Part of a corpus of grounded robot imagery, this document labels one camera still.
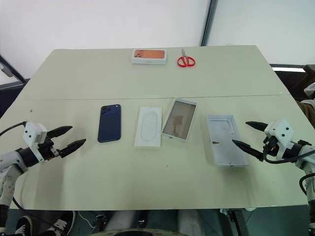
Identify black and white sneaker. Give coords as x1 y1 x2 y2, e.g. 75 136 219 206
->
14 215 34 236
46 210 76 236

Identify white box with orange phone print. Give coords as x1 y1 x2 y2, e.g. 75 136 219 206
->
131 48 168 65

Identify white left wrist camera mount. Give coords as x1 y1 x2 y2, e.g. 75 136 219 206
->
23 121 48 163

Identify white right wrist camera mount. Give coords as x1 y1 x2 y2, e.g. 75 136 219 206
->
264 118 295 161

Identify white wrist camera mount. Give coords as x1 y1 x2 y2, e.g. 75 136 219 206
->
264 118 295 161
23 121 48 163

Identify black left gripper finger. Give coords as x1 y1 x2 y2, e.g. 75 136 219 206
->
46 125 74 142
59 138 87 158

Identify grey metal rail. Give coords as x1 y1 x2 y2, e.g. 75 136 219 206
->
0 54 26 84

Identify dark low cabinet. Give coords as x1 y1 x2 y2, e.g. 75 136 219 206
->
0 78 31 119

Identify white cardboard insert tray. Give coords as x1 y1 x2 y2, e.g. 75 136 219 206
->
134 106 163 148

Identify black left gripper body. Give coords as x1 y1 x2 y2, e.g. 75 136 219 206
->
43 136 62 161

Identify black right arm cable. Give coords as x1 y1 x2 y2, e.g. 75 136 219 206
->
262 143 315 196

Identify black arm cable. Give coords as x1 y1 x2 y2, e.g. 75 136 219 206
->
0 121 57 232
262 143 315 196

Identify dark window frame post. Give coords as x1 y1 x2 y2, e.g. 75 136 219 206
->
200 0 217 47

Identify white box lid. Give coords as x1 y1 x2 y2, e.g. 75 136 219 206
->
206 114 250 168

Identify small black bracket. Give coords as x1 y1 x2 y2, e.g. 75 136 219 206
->
95 213 107 232

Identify brown cloth bundle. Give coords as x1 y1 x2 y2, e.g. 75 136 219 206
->
298 99 315 124

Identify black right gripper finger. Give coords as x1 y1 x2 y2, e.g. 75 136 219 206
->
245 120 268 133
231 139 265 162

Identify black table leg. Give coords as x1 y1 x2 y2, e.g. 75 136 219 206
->
230 210 247 236

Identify red handled scissors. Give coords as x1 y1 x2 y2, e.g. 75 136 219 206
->
176 48 196 67

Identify white crumpled bag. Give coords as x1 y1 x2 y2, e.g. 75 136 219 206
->
303 82 315 99

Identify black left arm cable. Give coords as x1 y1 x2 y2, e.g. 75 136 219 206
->
0 121 57 232

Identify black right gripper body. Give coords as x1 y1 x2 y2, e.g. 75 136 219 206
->
262 136 281 158

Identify dark blue smartphone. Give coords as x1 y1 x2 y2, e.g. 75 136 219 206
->
161 98 198 143
97 104 122 144

